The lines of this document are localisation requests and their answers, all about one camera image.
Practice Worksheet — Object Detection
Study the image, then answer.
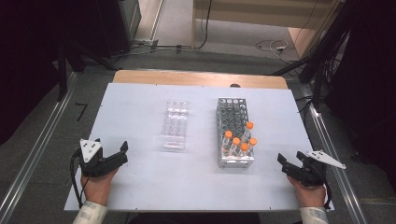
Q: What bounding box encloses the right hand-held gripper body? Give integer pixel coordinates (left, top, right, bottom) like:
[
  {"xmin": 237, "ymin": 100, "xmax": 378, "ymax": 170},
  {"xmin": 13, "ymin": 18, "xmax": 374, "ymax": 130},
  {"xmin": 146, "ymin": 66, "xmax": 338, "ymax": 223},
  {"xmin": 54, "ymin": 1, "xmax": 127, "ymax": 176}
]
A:
[{"xmin": 288, "ymin": 150, "xmax": 347, "ymax": 188}]

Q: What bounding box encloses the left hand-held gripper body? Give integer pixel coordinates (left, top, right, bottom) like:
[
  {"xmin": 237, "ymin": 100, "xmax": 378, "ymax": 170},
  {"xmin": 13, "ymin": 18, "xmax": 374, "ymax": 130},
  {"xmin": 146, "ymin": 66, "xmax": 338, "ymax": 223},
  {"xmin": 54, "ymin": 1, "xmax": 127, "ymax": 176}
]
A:
[{"xmin": 77, "ymin": 138, "xmax": 121, "ymax": 179}]

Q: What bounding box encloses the clear acrylic tube rack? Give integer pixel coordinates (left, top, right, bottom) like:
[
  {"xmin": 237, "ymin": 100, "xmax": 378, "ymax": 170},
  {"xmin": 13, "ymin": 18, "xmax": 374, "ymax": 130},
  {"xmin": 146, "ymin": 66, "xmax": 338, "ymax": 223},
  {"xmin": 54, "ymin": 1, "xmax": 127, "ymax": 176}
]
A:
[{"xmin": 160, "ymin": 99, "xmax": 190, "ymax": 151}]

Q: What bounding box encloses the metal tube rack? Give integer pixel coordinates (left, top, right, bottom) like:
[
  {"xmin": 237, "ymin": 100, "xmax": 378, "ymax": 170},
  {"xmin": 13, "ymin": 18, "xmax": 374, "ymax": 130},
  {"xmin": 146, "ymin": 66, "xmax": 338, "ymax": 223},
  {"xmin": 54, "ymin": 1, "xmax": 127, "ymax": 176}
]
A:
[{"xmin": 216, "ymin": 97, "xmax": 256, "ymax": 170}]

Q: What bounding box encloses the person's right hand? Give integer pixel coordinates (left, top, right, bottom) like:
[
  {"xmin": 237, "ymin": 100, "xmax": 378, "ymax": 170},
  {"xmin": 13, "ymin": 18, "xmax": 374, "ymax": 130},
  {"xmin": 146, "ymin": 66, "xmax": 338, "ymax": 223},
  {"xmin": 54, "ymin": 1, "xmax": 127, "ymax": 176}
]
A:
[{"xmin": 286, "ymin": 175, "xmax": 328, "ymax": 209}]

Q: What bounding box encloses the person's left hand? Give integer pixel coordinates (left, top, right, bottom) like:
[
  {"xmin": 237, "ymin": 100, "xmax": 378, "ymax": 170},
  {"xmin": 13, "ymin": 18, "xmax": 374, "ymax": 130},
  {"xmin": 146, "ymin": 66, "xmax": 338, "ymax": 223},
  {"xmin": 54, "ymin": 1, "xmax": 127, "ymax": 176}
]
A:
[{"xmin": 80, "ymin": 167, "xmax": 120, "ymax": 207}]

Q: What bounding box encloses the black metal stand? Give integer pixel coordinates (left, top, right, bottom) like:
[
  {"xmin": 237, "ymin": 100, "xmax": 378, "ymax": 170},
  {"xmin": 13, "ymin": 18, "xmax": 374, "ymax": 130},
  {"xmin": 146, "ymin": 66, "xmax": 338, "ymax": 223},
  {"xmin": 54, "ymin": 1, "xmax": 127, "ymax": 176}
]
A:
[{"xmin": 55, "ymin": 40, "xmax": 120, "ymax": 103}]

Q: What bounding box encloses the wooden table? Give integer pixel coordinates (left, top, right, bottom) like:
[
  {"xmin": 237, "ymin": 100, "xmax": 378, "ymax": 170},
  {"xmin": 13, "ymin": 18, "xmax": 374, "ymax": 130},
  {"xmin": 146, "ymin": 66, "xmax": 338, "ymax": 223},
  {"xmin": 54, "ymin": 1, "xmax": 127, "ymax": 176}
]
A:
[{"xmin": 112, "ymin": 69, "xmax": 290, "ymax": 91}]

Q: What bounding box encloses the black curtain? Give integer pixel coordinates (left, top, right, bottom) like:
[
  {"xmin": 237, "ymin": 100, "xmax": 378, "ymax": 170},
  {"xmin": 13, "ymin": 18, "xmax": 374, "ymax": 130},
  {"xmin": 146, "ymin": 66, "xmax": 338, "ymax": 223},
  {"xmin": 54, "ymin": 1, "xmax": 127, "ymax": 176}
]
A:
[{"xmin": 325, "ymin": 0, "xmax": 396, "ymax": 185}]

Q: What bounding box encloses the grey power strip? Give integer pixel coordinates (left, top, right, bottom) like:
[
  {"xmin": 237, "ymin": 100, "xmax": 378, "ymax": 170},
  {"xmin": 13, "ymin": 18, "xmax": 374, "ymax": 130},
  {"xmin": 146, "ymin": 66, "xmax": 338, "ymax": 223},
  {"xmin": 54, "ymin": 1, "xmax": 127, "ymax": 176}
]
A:
[{"xmin": 134, "ymin": 38, "xmax": 160, "ymax": 48}]

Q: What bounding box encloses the dark cabinet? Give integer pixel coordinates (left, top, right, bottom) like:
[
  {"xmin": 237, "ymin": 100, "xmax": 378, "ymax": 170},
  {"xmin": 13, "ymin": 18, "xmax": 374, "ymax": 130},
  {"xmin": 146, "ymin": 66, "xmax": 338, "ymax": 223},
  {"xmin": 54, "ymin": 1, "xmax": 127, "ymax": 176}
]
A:
[{"xmin": 92, "ymin": 0, "xmax": 143, "ymax": 59}]

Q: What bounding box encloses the light wooden cabinet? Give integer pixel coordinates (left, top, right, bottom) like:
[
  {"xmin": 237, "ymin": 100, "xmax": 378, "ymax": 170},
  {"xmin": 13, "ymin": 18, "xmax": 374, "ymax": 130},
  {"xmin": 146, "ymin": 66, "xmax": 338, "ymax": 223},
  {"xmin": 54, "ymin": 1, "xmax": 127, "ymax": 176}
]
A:
[{"xmin": 191, "ymin": 0, "xmax": 345, "ymax": 59}]

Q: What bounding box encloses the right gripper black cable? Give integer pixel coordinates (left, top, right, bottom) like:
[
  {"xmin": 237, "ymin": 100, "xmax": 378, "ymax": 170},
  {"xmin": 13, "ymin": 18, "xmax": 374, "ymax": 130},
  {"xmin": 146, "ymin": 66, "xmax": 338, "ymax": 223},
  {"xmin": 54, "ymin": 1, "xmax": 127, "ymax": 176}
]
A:
[{"xmin": 324, "ymin": 182, "xmax": 333, "ymax": 210}]

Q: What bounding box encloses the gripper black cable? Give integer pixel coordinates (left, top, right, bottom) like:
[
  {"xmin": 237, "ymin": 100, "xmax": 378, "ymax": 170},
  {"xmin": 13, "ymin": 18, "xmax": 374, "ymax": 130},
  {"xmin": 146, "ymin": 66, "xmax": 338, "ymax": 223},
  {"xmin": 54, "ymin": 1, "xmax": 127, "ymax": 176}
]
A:
[
  {"xmin": 69, "ymin": 148, "xmax": 87, "ymax": 209},
  {"xmin": 324, "ymin": 182, "xmax": 333, "ymax": 210}
]

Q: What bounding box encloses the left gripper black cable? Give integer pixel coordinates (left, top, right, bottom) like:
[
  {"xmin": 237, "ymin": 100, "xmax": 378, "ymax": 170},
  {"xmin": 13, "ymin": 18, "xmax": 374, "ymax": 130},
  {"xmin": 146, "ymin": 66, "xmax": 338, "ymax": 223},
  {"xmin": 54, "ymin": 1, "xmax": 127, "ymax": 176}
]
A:
[{"xmin": 69, "ymin": 148, "xmax": 87, "ymax": 209}]

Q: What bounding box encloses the aluminium floor rail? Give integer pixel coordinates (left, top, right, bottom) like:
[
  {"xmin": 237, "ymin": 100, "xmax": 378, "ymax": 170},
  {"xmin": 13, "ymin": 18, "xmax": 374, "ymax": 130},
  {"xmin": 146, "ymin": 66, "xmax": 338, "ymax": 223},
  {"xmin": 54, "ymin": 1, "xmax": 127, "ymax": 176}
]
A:
[
  {"xmin": 300, "ymin": 83, "xmax": 370, "ymax": 224},
  {"xmin": 0, "ymin": 72, "xmax": 78, "ymax": 224}
]

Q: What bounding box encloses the black stand with cables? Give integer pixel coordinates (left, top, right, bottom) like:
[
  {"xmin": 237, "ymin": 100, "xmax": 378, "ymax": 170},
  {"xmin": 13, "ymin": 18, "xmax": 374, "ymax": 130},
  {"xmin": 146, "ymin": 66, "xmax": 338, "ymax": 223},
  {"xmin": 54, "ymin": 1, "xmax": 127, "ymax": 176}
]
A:
[{"xmin": 264, "ymin": 0, "xmax": 354, "ymax": 110}]

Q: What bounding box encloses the white coiled cable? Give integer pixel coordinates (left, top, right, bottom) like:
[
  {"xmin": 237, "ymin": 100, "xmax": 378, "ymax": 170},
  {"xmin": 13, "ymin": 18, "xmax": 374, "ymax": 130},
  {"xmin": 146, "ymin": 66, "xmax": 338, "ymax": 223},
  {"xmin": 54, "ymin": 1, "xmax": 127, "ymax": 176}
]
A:
[{"xmin": 255, "ymin": 38, "xmax": 291, "ymax": 61}]

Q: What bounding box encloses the black floor cable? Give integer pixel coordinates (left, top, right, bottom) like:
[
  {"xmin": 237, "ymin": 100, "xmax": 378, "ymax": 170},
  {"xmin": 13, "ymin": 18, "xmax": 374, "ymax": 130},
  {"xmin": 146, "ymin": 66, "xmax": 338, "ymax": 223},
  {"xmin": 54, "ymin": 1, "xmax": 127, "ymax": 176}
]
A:
[{"xmin": 127, "ymin": 0, "xmax": 214, "ymax": 52}]

